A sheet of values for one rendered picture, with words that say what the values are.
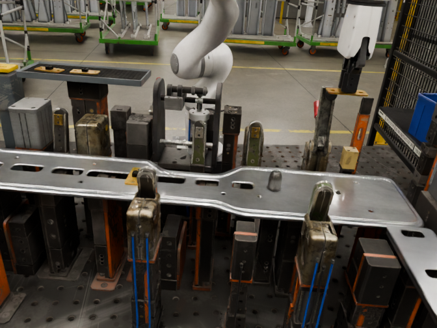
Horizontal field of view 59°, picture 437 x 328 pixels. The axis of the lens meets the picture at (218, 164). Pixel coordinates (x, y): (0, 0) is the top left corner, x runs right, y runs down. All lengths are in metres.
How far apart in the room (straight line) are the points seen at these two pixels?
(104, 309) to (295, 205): 0.54
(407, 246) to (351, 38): 0.42
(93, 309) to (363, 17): 0.89
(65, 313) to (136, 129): 0.50
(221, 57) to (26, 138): 0.70
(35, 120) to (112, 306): 0.53
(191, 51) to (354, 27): 0.67
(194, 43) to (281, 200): 0.65
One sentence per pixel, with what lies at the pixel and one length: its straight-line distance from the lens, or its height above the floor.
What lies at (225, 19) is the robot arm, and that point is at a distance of 1.23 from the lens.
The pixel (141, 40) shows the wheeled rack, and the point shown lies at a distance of 7.06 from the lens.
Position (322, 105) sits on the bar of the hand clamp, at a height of 1.17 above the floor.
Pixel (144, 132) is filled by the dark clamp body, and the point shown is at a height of 1.05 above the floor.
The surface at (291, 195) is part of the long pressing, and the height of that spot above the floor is 1.00.
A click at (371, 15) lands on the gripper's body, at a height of 1.41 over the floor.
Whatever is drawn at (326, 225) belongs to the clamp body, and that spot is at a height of 1.05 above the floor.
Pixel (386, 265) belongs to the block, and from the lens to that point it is 0.83.
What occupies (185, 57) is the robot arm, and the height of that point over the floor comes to 1.19.
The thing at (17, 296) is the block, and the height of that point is 0.70.
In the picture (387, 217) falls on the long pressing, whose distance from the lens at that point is 0.94.
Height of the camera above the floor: 1.47
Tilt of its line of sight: 27 degrees down
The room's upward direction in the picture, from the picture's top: 4 degrees clockwise
